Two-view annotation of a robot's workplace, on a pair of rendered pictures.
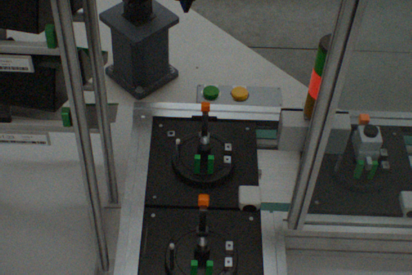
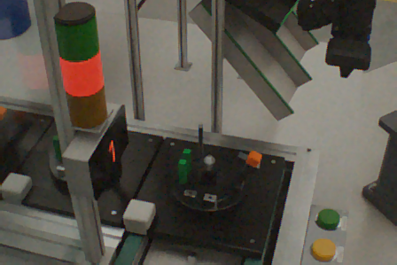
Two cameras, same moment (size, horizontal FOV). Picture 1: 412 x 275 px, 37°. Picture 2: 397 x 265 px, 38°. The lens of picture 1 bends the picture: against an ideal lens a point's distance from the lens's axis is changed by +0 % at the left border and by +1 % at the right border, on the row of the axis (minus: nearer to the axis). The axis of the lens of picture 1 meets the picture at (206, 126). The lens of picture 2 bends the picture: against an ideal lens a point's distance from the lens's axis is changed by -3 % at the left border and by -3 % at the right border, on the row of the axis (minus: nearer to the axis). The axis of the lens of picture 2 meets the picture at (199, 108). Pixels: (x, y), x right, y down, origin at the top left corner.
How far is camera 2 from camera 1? 1.32 m
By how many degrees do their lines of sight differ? 72
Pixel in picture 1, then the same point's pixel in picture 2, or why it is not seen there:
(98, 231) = (135, 90)
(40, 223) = (205, 111)
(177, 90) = (380, 232)
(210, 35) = not seen: outside the picture
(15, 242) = (189, 97)
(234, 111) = (292, 241)
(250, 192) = (141, 210)
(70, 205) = not seen: hidden behind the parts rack
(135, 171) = (216, 141)
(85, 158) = not seen: outside the picture
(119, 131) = not seen: hidden behind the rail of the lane
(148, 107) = (308, 159)
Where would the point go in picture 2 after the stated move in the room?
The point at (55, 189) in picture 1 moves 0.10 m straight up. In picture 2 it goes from (240, 120) to (242, 86)
